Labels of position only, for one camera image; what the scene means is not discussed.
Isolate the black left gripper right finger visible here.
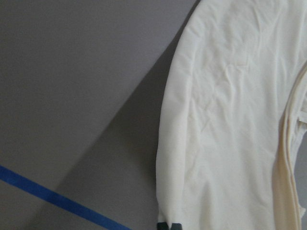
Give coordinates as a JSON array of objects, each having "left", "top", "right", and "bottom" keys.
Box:
[{"left": 171, "top": 223, "right": 182, "bottom": 230}]

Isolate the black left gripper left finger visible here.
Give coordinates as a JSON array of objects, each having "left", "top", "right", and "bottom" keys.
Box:
[{"left": 156, "top": 222, "right": 169, "bottom": 230}]

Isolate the cream long-sleeve printed shirt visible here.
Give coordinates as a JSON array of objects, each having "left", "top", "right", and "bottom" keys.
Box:
[{"left": 156, "top": 0, "right": 307, "bottom": 230}]

